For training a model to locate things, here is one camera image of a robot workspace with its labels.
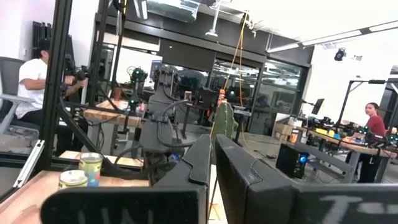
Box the grey office chair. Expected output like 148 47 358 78
0 57 40 136

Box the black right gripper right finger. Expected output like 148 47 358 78
215 134 297 224

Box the short sliced carrots can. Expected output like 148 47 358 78
57 169 89 190

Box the black aluminium rig frame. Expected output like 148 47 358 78
0 0 147 200

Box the yellow hanging cable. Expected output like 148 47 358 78
222 11 250 108

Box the green cactus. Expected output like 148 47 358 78
213 100 239 141

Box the black computer tower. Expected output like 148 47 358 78
275 142 311 180

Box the wooden workbench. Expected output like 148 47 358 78
83 98 144 147
294 126 398 184

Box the black LED light bar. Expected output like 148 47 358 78
266 20 398 54

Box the silver aluminium rail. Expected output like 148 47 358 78
12 139 46 189

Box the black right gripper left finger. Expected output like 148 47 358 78
154 134 213 224

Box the person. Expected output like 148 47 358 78
344 101 388 184
14 39 90 156

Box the tall peaches can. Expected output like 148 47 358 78
78 152 104 187

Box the cardboard box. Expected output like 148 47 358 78
272 122 295 142

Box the small black monitor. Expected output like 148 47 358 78
311 98 325 116

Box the black ceiling spotlight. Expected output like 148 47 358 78
333 47 347 62

